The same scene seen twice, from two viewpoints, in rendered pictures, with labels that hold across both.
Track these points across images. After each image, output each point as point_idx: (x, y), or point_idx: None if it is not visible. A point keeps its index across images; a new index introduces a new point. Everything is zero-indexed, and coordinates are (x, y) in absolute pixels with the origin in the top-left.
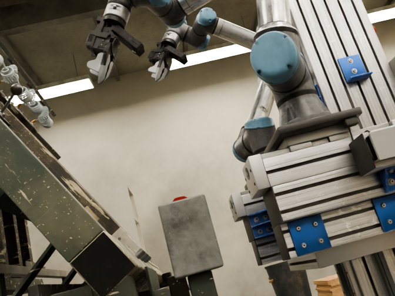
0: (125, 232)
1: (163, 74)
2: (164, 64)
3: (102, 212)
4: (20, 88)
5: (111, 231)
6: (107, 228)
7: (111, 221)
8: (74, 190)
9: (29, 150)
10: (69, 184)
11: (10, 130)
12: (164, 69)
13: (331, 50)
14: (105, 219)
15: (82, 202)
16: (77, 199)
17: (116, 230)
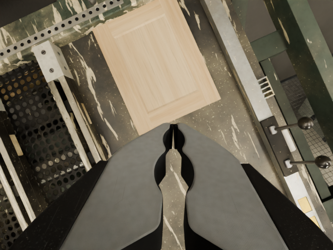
0: (59, 65)
1: (150, 153)
2: (217, 243)
3: (77, 103)
4: (309, 118)
5: (70, 80)
6: (74, 86)
7: (70, 87)
8: (99, 146)
9: (306, 21)
10: (103, 156)
11: (322, 35)
12: (157, 210)
13: None
14: (75, 94)
15: (92, 128)
16: (96, 136)
17: (66, 76)
